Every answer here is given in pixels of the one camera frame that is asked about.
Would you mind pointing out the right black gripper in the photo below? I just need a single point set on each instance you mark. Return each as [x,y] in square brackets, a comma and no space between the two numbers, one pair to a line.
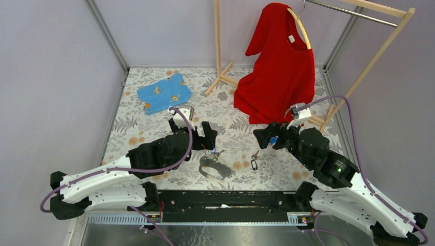
[278,128]

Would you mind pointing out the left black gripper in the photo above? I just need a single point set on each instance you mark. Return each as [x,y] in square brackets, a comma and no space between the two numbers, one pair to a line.
[207,142]

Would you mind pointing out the blue key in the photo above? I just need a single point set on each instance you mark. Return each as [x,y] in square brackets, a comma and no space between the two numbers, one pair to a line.
[273,140]

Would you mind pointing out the black key fob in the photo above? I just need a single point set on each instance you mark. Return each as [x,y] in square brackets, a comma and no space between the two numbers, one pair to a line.
[253,162]

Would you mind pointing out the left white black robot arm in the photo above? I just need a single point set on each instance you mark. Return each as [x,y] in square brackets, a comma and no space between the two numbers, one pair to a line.
[121,184]

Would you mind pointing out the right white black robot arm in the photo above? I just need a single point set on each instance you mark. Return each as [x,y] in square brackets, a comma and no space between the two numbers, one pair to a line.
[371,211]

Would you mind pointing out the floral patterned table mat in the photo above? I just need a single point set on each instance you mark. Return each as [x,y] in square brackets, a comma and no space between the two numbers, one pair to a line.
[277,169]

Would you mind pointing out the red long sleeve shirt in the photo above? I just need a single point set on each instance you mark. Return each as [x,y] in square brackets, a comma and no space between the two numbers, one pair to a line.
[284,72]

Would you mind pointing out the blue child t-shirt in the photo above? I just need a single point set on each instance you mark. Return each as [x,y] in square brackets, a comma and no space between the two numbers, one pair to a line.
[163,94]

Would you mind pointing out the wooden clothes hanger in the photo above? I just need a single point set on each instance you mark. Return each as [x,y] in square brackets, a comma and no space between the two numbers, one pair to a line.
[296,17]

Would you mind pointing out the wooden clothes rack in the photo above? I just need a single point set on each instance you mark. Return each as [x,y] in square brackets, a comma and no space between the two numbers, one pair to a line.
[404,16]

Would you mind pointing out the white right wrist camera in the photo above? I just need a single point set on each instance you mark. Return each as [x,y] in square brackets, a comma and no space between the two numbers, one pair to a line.
[300,113]

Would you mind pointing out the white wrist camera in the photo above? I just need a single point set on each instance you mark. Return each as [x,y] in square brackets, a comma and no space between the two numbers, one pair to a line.
[300,113]
[181,117]

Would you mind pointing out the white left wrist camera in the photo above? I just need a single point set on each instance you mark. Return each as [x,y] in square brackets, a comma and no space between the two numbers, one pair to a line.
[181,117]

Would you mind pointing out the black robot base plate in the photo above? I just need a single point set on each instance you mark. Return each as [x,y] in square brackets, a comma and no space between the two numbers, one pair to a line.
[227,206]

